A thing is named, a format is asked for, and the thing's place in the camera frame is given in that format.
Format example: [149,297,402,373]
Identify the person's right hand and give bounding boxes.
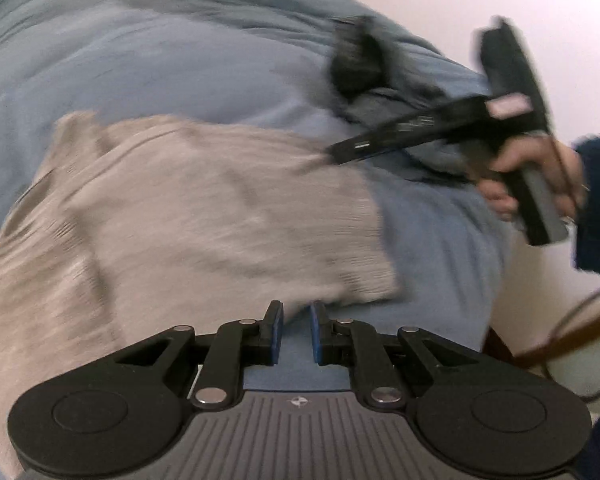
[474,132,588,222]

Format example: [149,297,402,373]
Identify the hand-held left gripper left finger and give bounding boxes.
[115,300,285,409]

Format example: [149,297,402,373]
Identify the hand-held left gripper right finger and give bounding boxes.
[310,300,483,409]

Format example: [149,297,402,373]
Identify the blue fleece blanket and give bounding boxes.
[0,0,511,480]

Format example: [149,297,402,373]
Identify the blue denim jeans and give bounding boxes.
[325,15,488,186]

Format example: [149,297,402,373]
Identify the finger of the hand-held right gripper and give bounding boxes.
[326,94,488,166]

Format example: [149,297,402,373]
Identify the gray knit sweater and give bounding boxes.
[0,111,402,480]

